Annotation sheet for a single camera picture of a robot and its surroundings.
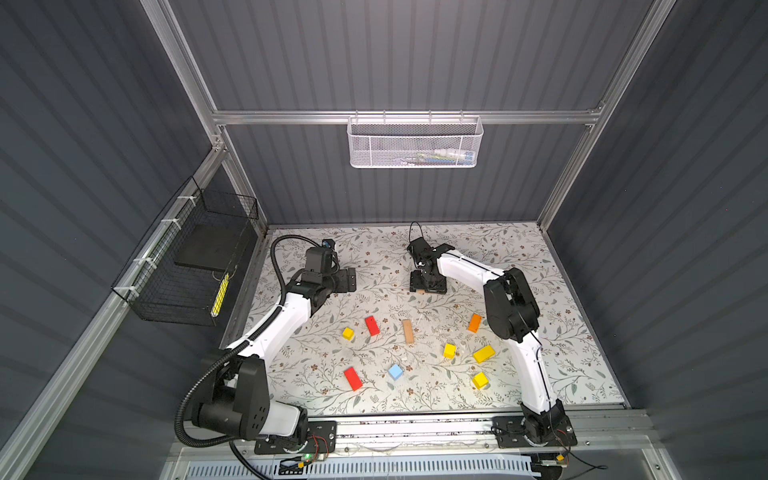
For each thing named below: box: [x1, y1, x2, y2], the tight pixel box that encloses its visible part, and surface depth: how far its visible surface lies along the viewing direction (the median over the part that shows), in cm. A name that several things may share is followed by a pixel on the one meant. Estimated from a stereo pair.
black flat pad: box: [174, 224, 246, 272], surface depth 77 cm
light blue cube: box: [388, 364, 403, 380], surface depth 84 cm
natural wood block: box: [403, 319, 415, 344], surface depth 93 cm
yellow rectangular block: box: [473, 345, 496, 363], surface depth 88 cm
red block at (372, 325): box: [365, 315, 381, 336], surface depth 95 cm
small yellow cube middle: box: [443, 343, 457, 360], surface depth 88 cm
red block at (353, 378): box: [344, 366, 363, 391], surface depth 84 cm
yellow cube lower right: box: [472, 372, 489, 390], surface depth 82 cm
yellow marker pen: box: [211, 273, 230, 317], surface depth 69 cm
